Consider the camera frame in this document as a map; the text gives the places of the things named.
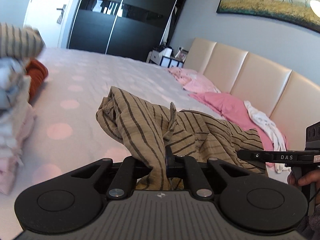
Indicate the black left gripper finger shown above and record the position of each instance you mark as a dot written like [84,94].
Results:
[173,163]

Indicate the beige striped shirt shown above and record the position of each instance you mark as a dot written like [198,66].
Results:
[146,129]

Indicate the beige striped garment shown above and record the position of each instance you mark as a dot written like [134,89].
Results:
[20,43]

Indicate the pile of folded clothes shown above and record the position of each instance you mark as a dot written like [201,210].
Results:
[17,118]

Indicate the person's right hand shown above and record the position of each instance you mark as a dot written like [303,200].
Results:
[311,177]

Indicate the white patterned garment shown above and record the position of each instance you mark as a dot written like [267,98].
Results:
[268,126]

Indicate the beige padded headboard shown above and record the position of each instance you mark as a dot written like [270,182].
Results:
[286,97]

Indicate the purple fleece sleeve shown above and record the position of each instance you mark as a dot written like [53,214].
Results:
[310,226]

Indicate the dark pink pillow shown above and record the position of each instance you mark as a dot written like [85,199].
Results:
[233,110]

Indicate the light pink pillow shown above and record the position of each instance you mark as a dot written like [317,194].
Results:
[192,81]

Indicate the white bedside table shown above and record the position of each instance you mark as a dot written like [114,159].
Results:
[164,57]

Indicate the polka dot bed cover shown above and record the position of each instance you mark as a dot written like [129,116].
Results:
[66,134]

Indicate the black sliding wardrobe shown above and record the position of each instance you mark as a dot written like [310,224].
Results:
[126,28]

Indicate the rust red knitted garment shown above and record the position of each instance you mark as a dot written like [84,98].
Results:
[38,72]

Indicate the white door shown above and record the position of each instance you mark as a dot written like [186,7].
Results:
[48,17]

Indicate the landscape wall painting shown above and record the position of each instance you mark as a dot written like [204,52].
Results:
[297,12]

